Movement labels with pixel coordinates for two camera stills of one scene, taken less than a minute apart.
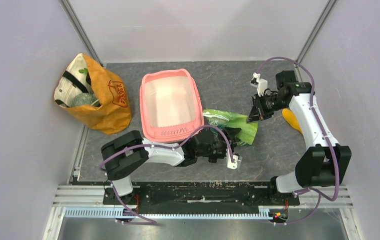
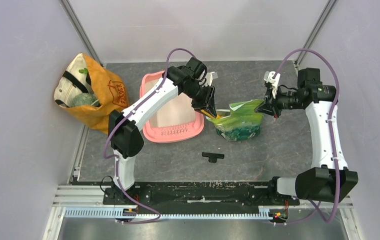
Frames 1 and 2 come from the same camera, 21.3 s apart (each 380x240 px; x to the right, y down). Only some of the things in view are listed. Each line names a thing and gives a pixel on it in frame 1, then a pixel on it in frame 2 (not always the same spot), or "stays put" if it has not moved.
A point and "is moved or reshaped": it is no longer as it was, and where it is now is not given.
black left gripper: [232, 133] -> [208, 101]
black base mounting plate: [201, 194] stays put
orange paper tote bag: [83, 74] stays put
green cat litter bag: [246, 136] is moved or reshaped
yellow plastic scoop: [290, 118] -> [216, 117]
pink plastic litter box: [170, 105] stays put
